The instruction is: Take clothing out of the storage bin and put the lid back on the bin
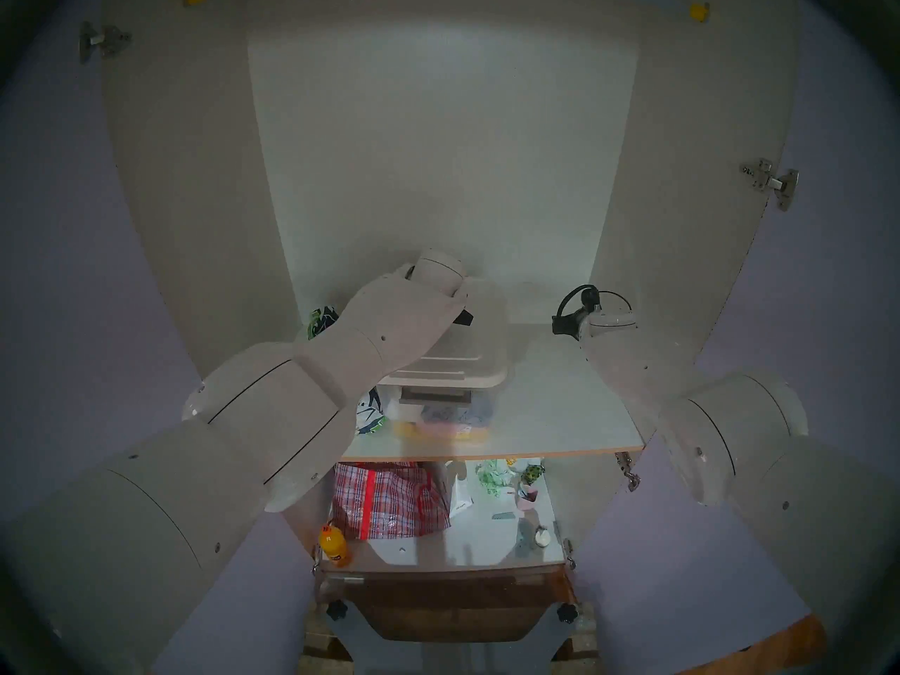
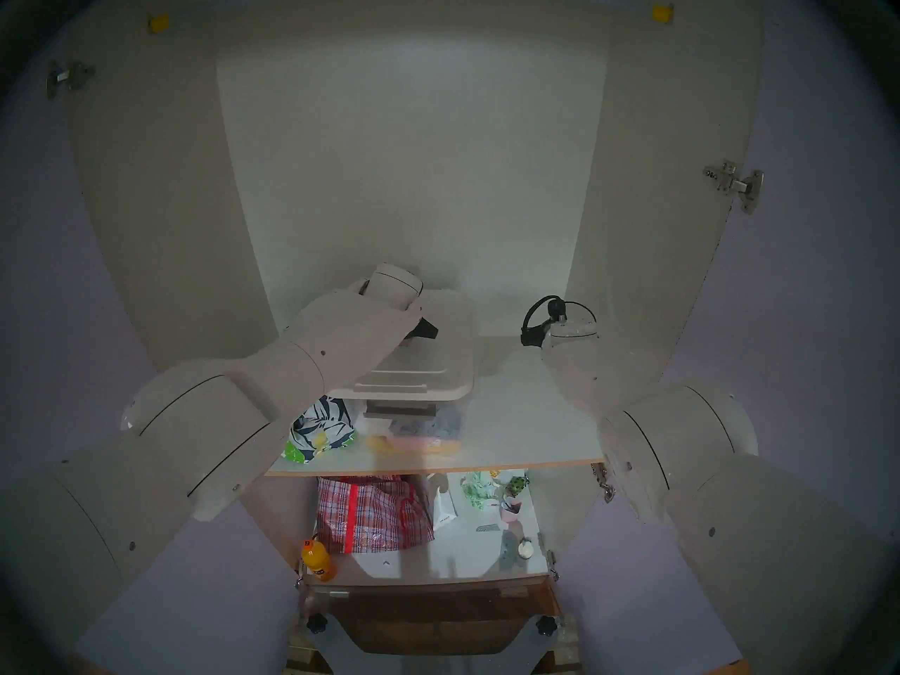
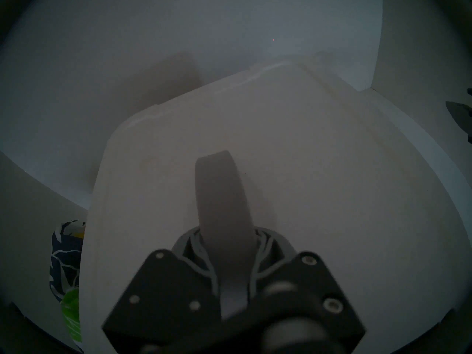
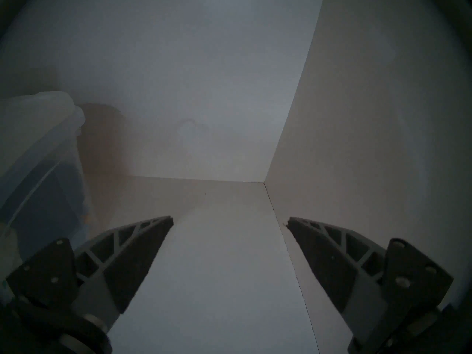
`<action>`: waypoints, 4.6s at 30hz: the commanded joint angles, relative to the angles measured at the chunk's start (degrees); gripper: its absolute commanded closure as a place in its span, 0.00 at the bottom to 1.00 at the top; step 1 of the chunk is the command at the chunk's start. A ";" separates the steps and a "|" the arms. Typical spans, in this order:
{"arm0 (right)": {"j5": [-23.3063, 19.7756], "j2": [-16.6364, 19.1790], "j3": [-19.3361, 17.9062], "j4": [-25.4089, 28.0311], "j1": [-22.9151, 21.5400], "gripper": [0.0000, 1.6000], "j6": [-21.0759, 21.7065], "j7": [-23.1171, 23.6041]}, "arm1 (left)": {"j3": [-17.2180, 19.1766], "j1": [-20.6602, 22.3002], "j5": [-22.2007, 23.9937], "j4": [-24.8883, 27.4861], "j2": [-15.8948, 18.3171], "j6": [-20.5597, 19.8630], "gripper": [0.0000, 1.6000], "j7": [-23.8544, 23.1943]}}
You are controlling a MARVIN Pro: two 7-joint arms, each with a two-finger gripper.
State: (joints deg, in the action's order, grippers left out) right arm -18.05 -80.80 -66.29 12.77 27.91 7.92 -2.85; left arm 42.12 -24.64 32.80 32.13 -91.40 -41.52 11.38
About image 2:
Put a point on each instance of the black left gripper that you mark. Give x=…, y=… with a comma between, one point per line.
x=416, y=327

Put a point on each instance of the white plastic bin lid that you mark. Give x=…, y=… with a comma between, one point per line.
x=443, y=364

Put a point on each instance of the navy green floral garment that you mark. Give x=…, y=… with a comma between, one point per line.
x=320, y=427

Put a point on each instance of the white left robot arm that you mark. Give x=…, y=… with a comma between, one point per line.
x=232, y=406

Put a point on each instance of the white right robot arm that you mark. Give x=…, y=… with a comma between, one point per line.
x=703, y=455

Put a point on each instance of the clear plastic storage bin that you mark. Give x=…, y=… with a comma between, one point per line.
x=415, y=420

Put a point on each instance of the blue grey folded garment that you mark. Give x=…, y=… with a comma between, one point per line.
x=429, y=424

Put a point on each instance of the pink folded garment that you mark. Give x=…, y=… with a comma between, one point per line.
x=422, y=440

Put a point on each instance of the yellow folded garment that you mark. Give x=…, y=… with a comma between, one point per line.
x=401, y=447

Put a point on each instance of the white wardrobe shelf board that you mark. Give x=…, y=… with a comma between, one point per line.
x=527, y=420

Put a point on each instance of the green patterned plastic bag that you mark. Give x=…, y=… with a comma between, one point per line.
x=478, y=487

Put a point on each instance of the white wardrobe carcass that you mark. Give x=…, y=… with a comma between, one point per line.
x=422, y=153

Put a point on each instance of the small green cactus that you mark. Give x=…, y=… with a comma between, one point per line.
x=517, y=484

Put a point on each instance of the white paper carton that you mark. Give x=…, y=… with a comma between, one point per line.
x=443, y=508

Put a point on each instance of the red plaid bag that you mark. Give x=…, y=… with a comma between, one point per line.
x=373, y=515

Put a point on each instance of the white lower cabinet top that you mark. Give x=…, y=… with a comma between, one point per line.
x=450, y=557

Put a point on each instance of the steel cabinet door hinge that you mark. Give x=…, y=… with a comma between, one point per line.
x=70, y=78
x=735, y=186
x=605, y=480

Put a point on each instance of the small round white object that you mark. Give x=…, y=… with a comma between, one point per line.
x=526, y=548

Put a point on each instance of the orange bottle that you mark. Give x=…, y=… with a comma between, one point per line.
x=318, y=560

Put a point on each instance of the brown wooden panel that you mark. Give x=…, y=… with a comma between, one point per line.
x=429, y=614

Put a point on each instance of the black star knob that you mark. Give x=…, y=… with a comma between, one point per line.
x=546, y=626
x=317, y=624

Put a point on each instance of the lilac wardrobe door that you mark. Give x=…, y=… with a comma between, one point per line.
x=49, y=259
x=787, y=315

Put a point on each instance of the pale closet rod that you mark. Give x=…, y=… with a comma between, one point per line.
x=619, y=4

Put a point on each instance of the yellow rod holder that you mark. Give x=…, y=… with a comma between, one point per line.
x=159, y=23
x=662, y=13

